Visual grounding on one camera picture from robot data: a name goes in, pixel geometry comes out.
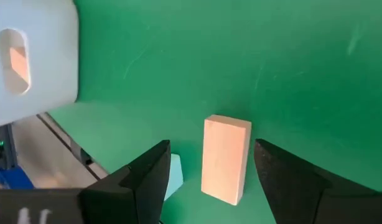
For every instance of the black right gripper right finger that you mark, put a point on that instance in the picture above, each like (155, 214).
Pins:
(300, 193)

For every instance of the light blue cube block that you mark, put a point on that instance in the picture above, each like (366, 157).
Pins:
(176, 174)

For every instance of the black table edge rail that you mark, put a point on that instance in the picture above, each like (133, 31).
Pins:
(72, 146)

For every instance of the blue object beside table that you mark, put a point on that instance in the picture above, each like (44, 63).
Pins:
(10, 179)

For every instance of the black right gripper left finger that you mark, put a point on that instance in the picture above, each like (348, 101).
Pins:
(138, 189)

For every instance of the white plastic bin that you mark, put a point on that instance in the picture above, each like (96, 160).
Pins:
(51, 62)

